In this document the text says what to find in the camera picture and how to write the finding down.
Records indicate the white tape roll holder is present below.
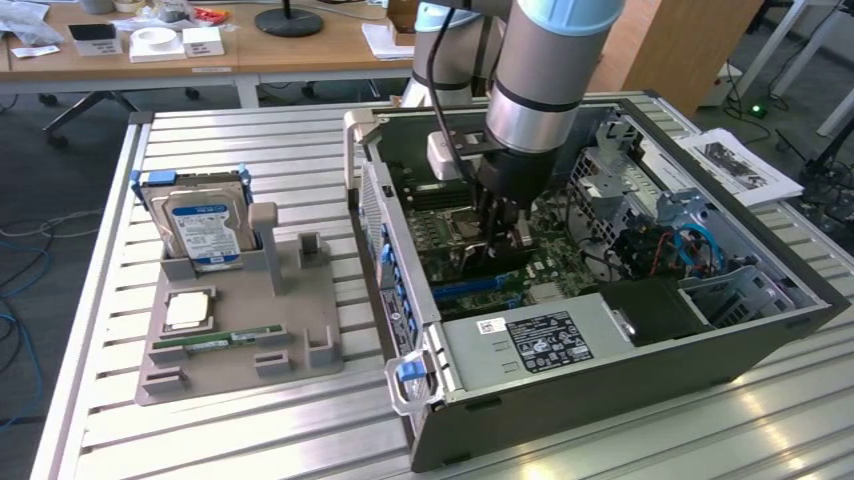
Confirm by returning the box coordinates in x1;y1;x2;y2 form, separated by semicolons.
129;27;189;64

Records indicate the grey parts rack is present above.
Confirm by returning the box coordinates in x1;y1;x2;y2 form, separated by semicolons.
133;202;349;409

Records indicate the wooden office desk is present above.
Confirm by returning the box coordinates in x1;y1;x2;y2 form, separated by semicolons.
237;0;606;109
0;0;242;109

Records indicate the brown cardboard box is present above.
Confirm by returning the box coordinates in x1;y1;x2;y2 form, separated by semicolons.
386;0;421;35

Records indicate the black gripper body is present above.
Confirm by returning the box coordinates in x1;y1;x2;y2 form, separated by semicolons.
474;147;557;214

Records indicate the red small item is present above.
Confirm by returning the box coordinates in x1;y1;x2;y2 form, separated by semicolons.
191;5;233;26

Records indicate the hard disk with blue label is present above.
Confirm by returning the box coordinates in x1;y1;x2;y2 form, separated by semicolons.
150;187;246;275

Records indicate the white paper pile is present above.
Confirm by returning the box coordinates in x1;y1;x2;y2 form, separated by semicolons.
362;22;417;61

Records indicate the graphics card with metal bracket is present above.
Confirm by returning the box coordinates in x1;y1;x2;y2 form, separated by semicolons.
452;234;540;280

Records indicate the black round lamp base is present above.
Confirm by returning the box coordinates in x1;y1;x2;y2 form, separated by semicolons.
253;0;328;37

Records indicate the grey plastic bag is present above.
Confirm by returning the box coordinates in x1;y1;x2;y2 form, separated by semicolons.
0;0;66;47

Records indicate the silver disk in blue carrier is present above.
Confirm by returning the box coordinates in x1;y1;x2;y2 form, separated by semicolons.
129;168;261;261

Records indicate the wooden cabinet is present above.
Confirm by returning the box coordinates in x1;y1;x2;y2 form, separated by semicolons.
586;0;767;114

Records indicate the silver CPU chip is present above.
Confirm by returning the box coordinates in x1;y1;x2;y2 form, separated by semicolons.
163;293;217;332

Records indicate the black desk leg with casters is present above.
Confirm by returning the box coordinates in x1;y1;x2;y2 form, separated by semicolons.
39;88;202;149

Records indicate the green motherboard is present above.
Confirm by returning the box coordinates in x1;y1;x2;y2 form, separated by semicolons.
390;167;606;322

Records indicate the small white box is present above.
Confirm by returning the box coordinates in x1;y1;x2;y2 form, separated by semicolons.
181;26;226;59

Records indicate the black and white label box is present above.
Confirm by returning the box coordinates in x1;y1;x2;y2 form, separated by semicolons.
69;23;125;57

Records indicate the grey power supply unit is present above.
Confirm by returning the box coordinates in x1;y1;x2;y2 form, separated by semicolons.
437;294;640;394

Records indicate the CPU socket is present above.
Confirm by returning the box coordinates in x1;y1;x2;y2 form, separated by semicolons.
446;207;493;239

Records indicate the open silver disk bay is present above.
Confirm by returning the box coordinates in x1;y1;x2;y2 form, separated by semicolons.
677;264;800;329

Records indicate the open dark PC case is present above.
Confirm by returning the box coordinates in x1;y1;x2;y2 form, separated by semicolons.
342;96;854;474

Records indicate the blue expansion slot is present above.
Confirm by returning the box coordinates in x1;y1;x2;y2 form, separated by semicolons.
430;273;513;302

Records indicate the perforated silver disk bay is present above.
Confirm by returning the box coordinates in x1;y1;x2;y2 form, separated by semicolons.
570;144;669;236

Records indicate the red disk wire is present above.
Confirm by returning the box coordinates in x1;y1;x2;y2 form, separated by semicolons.
657;232;709;261

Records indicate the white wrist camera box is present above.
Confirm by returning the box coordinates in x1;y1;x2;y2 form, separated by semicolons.
426;132;484;182

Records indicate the white desk frame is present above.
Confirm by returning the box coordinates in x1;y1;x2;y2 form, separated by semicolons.
731;0;854;139

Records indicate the blue disk wire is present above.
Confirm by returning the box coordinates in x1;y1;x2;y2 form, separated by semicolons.
672;224;728;279

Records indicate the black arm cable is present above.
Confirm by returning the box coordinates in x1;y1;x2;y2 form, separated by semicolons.
426;0;482;176

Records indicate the stack of printed papers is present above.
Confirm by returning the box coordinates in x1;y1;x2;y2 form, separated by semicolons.
673;127;808;209

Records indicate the loose green RAM stick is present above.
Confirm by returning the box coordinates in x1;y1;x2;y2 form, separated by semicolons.
151;324;286;351

